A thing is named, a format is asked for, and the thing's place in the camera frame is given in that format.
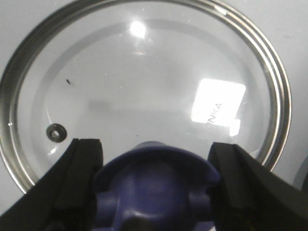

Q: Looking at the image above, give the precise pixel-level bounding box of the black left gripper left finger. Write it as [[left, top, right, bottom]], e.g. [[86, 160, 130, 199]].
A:
[[0, 139, 103, 231]]

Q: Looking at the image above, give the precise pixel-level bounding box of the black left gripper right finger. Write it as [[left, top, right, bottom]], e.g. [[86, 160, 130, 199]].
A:
[[208, 142, 308, 231]]

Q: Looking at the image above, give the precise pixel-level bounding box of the glass pot lid blue knob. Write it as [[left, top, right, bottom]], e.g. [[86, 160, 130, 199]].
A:
[[0, 0, 292, 231]]

